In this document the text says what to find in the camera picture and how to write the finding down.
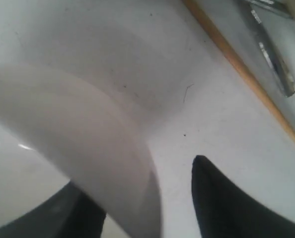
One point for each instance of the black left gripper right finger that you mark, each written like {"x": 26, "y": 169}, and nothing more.
{"x": 223, "y": 210}

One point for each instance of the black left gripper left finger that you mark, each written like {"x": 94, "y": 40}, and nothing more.
{"x": 69, "y": 213}

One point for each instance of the white ceramic bowl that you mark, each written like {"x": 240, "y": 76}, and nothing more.
{"x": 86, "y": 135}

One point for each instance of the stainless steel fork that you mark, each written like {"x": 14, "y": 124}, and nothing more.
{"x": 269, "y": 50}

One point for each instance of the left wooden chopstick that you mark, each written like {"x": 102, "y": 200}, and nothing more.
{"x": 238, "y": 64}

